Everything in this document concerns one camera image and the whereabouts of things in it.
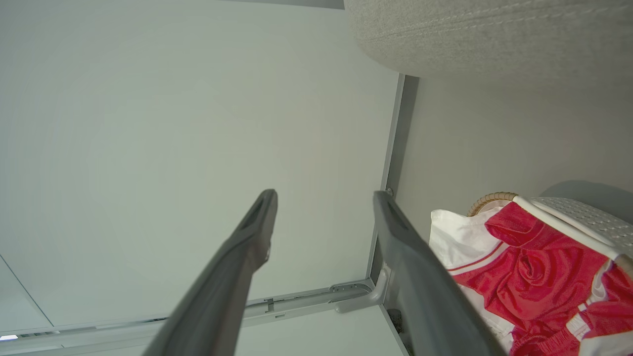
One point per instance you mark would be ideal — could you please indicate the grey metal partition post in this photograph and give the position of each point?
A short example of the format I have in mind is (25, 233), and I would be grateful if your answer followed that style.
(398, 133)

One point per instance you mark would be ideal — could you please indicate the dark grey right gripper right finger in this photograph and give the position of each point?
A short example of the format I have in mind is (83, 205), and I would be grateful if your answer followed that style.
(425, 301)

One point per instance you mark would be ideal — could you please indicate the white garment with red stripes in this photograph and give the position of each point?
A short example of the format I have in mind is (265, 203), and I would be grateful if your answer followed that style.
(457, 237)

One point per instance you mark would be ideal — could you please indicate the white plastic laundry basket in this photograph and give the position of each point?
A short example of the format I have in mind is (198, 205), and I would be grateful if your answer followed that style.
(583, 220)

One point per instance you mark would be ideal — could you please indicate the grey metal partition base rail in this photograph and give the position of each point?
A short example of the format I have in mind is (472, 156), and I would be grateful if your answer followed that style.
(306, 299)

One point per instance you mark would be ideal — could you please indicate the red satin garment white trim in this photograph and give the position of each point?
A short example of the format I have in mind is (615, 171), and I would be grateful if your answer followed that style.
(549, 277)

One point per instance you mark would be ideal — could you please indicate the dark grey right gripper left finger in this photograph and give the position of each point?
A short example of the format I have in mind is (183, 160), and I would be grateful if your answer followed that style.
(217, 291)

